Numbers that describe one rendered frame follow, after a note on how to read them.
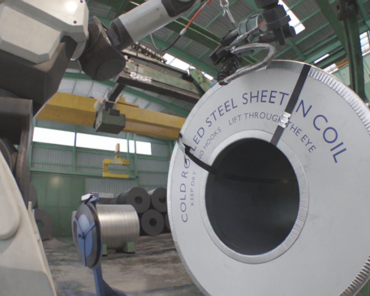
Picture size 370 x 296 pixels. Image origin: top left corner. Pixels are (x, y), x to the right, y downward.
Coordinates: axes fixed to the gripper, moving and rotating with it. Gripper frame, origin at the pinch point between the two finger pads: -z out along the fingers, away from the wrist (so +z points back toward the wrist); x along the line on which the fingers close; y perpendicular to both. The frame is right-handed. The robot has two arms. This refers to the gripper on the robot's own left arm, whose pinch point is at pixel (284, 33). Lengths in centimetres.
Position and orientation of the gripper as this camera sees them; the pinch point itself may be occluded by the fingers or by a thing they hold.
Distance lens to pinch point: 78.6
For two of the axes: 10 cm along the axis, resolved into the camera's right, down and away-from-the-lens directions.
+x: 6.8, -6.3, 3.7
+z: -5.0, -7.7, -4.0
